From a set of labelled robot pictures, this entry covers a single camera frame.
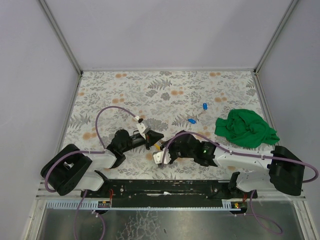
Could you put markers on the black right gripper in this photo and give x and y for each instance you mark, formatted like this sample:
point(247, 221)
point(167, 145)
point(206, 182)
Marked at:
point(171, 152)

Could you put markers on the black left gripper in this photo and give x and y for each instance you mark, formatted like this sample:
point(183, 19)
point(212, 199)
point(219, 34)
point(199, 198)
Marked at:
point(148, 139)

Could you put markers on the numbered keyring organizer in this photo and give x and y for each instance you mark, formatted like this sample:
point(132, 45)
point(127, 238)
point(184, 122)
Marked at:
point(158, 146)

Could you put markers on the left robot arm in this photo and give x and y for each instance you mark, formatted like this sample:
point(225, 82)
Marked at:
point(74, 168)

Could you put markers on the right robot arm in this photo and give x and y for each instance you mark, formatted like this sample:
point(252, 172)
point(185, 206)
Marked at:
point(276, 169)

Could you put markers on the blue tag lower key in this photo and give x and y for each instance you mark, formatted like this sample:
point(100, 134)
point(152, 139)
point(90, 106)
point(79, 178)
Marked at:
point(192, 121)

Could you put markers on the blue tag key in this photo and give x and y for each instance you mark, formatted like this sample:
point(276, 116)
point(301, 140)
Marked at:
point(192, 121)
point(204, 108)

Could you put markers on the blue tag upper key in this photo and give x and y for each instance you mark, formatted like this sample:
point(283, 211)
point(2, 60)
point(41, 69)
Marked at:
point(204, 108)

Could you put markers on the green cloth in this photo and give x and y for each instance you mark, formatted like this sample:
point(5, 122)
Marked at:
point(245, 128)

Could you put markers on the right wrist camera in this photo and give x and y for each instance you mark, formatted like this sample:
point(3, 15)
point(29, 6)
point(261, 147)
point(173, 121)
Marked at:
point(160, 158)

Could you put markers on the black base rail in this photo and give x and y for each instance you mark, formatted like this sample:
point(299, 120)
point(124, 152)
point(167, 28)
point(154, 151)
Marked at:
point(167, 193)

